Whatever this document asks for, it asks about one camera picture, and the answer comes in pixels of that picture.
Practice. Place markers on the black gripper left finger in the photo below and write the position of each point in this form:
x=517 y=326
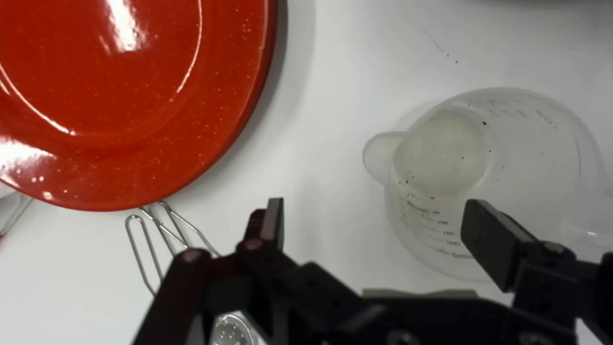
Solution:
x=273 y=223

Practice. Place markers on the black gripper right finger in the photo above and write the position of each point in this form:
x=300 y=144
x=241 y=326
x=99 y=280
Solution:
x=496 y=240

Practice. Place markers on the clear plastic measuring jug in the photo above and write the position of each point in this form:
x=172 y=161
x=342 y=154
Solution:
x=526 y=154

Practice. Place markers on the red plate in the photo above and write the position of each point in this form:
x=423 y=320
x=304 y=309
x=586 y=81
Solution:
x=114 y=104

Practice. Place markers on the metal whisk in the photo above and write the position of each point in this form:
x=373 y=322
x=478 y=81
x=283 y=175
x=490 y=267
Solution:
x=156 y=234

